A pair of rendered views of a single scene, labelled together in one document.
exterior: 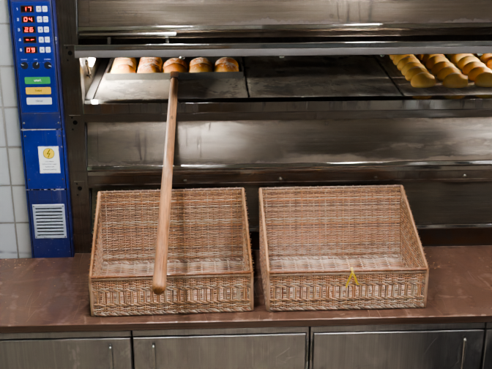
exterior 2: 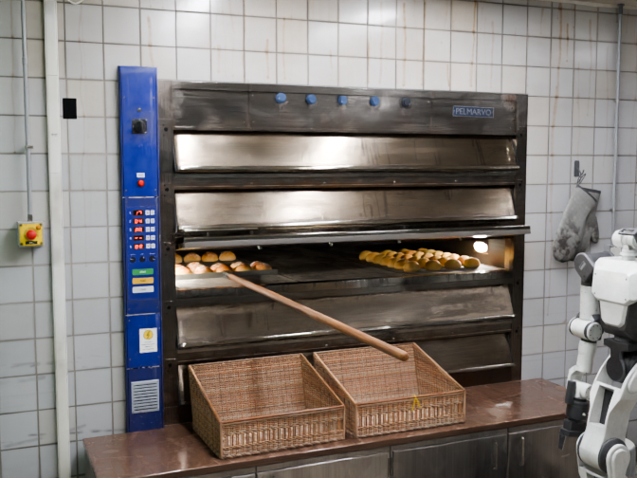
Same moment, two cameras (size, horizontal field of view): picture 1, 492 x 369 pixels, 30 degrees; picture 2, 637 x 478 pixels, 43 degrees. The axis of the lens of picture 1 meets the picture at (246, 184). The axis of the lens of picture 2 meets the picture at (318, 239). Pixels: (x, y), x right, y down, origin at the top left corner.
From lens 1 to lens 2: 1.32 m
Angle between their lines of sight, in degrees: 25
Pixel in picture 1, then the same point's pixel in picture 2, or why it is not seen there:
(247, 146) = (301, 319)
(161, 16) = (240, 217)
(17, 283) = (133, 449)
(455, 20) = (441, 216)
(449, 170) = (442, 329)
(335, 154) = (366, 321)
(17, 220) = (115, 399)
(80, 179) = (171, 358)
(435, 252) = not seen: hidden behind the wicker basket
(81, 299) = (200, 450)
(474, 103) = (455, 277)
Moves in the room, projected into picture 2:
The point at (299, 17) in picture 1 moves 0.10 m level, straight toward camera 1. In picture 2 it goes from (339, 216) to (346, 218)
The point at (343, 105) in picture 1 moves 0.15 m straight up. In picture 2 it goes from (370, 283) to (370, 251)
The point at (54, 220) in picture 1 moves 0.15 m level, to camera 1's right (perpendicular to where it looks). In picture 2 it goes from (150, 395) to (184, 392)
